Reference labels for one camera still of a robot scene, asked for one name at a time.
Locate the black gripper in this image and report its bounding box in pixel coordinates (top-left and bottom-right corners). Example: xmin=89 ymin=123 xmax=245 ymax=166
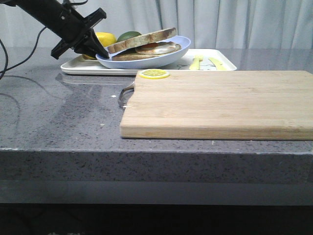
xmin=50 ymin=8 xmax=109 ymax=59

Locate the bread slice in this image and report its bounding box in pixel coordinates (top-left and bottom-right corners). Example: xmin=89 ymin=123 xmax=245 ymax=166
xmin=111 ymin=50 xmax=178 ymax=61
xmin=105 ymin=27 xmax=177 ymax=54

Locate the fried egg toy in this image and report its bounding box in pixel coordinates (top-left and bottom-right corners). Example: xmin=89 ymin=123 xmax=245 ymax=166
xmin=135 ymin=42 xmax=181 ymax=55

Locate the light blue round plate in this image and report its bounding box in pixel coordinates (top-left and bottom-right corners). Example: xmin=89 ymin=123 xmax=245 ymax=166
xmin=96 ymin=36 xmax=191 ymax=69

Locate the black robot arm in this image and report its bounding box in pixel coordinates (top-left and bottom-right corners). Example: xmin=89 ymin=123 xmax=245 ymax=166
xmin=1 ymin=0 xmax=109 ymax=59

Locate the white rectangular tray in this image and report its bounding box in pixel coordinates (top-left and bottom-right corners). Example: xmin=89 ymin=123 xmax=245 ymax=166
xmin=61 ymin=49 xmax=237 ymax=75

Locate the front yellow lemon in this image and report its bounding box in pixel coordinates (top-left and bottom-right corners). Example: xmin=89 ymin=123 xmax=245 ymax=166
xmin=82 ymin=54 xmax=96 ymax=60

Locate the yellow lemon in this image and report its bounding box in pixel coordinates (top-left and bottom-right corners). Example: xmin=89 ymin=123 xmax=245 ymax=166
xmin=82 ymin=54 xmax=96 ymax=60
xmin=95 ymin=32 xmax=117 ymax=47

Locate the rear yellow lemon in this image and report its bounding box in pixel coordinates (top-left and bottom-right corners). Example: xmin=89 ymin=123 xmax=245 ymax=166
xmin=95 ymin=32 xmax=117 ymax=47

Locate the green lime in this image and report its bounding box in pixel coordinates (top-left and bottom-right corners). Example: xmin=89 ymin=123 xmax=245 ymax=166
xmin=117 ymin=31 xmax=141 ymax=42

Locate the lemon slice toy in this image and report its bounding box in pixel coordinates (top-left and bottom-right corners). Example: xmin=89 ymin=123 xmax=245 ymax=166
xmin=138 ymin=69 xmax=170 ymax=79

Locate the yellow plastic fork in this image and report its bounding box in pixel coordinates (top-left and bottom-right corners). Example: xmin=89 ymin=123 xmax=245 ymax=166
xmin=189 ymin=54 xmax=203 ymax=71

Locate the white curtain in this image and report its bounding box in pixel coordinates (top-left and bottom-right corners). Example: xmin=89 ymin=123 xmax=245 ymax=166
xmin=0 ymin=0 xmax=313 ymax=49

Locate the yellow plastic knife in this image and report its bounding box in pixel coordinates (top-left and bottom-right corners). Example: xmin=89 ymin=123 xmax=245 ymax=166
xmin=208 ymin=57 xmax=227 ymax=71

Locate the wooden cutting board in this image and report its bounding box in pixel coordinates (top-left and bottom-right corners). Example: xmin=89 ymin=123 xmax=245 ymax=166
xmin=120 ymin=70 xmax=313 ymax=141

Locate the black cable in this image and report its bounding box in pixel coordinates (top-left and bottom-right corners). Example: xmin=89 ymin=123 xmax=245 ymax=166
xmin=0 ymin=0 xmax=89 ymax=80

